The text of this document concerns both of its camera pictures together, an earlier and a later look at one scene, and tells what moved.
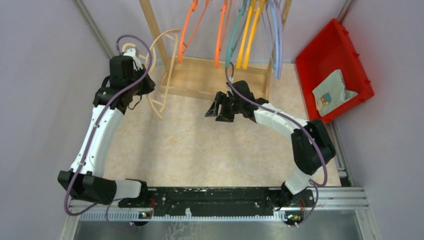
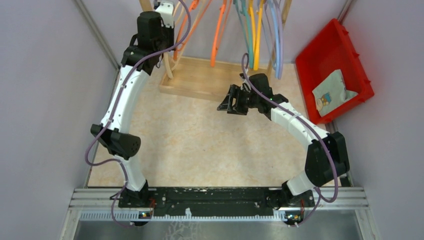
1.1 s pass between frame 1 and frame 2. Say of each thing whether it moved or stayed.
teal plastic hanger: moved
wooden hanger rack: stayed
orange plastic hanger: moved
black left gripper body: moved
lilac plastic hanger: stayed
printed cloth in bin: stayed
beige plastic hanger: moved
